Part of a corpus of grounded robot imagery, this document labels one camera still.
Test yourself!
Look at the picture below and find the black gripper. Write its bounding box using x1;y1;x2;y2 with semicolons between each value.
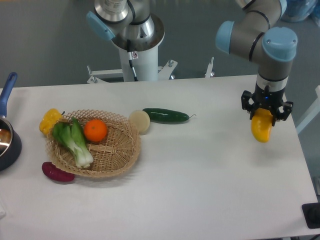
241;84;294;127

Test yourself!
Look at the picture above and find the yellow mango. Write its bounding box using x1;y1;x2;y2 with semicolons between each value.
251;108;273;143

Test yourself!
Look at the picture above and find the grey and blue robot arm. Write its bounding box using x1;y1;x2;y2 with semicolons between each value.
86;0;298;123

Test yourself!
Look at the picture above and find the blue plastic bag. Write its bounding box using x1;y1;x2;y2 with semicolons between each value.
281;0;320;27

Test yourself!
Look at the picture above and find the green cucumber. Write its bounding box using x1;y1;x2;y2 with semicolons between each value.
143;107;195;125

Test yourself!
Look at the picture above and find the black device at edge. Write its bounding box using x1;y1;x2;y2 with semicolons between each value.
301;202;320;229

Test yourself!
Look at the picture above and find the woven wicker basket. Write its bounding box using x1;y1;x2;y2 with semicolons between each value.
46;109;141;178

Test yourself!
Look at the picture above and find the orange fruit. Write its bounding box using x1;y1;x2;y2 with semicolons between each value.
83;119;108;142

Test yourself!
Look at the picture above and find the green bok choy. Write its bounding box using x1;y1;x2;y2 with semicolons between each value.
52;117;94;169

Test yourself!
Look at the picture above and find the yellow bell pepper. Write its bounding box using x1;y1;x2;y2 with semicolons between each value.
39;108;63;136

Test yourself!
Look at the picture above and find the purple sweet potato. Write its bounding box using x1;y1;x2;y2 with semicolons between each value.
41;162;75;183

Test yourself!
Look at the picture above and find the dark blue saucepan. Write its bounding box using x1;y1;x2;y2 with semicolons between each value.
0;72;22;171

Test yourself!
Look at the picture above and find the white frame at right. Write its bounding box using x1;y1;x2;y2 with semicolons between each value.
296;85;320;135

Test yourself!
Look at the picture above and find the white metal base frame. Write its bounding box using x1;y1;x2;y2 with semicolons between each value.
87;57;215;84

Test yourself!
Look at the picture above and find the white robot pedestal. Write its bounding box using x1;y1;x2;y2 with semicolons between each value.
112;13;165;82

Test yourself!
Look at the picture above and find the black cable on pedestal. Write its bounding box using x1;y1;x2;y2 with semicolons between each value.
126;39;139;82

